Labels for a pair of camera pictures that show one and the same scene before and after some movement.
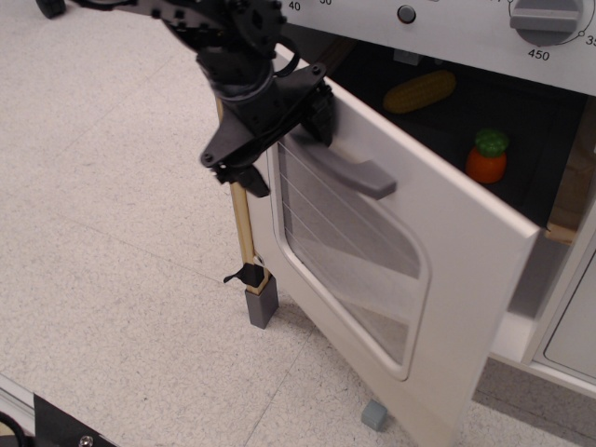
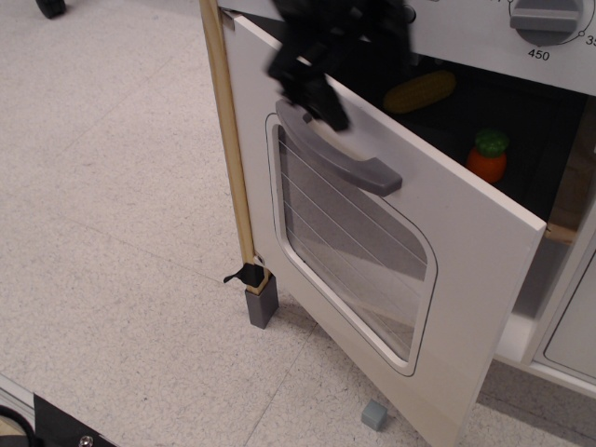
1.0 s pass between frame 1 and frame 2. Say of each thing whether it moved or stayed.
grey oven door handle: moved
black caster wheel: stayed
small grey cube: stayed
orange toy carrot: stayed
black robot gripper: moved
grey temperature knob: stayed
